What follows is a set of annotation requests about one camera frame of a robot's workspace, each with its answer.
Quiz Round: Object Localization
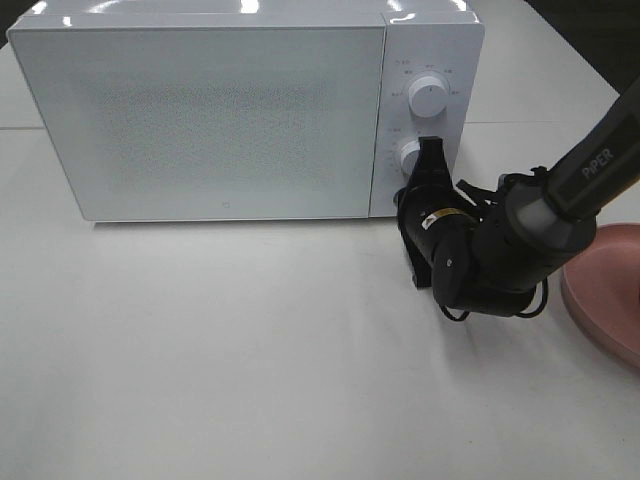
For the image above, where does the white microwave knob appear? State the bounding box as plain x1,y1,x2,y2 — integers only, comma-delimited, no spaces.
407,71,450,118
398,140,420,177

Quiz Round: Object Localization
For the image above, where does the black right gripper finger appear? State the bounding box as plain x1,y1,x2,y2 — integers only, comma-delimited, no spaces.
424,136,450,175
408,136,430,187

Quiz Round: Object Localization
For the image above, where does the pink round plate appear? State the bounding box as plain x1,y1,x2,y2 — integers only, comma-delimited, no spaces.
560,223,639,370

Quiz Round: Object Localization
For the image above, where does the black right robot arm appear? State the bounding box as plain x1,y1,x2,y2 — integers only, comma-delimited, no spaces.
394,82,639,322

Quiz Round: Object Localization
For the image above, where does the white microwave door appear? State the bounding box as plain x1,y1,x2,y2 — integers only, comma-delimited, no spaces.
12,28,383,221

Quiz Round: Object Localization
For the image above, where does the white upper microwave knob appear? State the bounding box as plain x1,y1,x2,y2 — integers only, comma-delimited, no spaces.
407,71,450,118

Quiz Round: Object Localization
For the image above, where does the white lower microwave knob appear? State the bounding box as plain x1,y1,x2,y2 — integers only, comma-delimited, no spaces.
398,140,420,177

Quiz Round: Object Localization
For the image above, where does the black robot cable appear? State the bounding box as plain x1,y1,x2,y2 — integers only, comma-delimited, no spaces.
437,167,551,323

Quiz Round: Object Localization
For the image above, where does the white microwave oven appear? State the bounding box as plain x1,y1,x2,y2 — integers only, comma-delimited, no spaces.
7,1,485,222

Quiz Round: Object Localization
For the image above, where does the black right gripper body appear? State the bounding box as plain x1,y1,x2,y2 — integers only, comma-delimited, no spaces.
397,172,480,290

